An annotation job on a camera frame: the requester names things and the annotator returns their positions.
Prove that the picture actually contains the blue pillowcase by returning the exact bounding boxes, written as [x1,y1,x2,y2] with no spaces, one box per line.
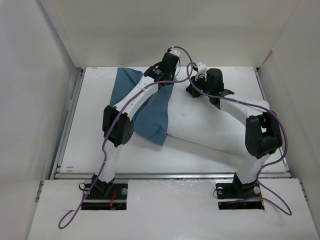
[109,67,174,146]

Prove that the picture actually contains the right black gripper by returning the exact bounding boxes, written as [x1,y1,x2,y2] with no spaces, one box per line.
[185,73,212,98]

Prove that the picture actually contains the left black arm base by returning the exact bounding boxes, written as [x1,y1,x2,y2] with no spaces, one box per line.
[80,179,129,211]

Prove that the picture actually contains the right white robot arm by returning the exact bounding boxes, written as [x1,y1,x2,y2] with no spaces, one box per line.
[186,66,283,198]

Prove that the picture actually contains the aluminium rail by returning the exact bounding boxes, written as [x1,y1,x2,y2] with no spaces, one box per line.
[51,66,291,179]

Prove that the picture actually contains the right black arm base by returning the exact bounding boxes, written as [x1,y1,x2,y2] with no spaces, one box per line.
[213,174,265,210]

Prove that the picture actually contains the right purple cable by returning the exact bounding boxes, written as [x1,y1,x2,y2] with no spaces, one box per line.
[186,62,293,217]

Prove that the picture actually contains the white pillow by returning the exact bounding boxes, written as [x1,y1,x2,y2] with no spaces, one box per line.
[167,83,247,156]

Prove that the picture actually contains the wrist white camera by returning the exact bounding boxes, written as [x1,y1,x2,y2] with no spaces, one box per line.
[167,46,181,58]
[195,61,207,81]

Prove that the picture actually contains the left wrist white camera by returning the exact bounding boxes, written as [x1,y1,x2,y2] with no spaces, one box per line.
[167,46,181,58]

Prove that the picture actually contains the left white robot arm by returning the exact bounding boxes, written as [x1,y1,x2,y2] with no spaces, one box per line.
[90,49,180,199]

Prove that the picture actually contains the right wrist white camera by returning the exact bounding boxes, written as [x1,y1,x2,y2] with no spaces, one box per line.
[195,61,207,81]

